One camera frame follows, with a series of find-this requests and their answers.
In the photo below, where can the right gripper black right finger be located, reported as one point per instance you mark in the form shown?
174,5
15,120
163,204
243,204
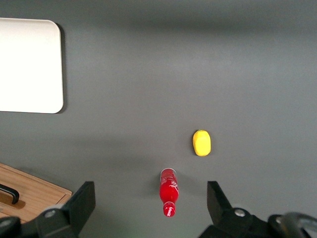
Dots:
223,218

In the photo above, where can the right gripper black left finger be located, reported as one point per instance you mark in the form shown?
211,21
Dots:
74,210

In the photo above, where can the red coke bottle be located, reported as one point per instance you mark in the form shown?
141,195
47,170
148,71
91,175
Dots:
169,193

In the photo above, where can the white rectangular tray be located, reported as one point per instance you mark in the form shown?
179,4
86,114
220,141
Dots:
29,67

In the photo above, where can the wooden drawer front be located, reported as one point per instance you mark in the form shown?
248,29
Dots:
32,207

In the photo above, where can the wooden drawer cabinet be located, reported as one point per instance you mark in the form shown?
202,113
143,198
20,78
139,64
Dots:
32,183

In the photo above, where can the yellow lemon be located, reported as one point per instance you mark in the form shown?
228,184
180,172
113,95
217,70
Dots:
201,143

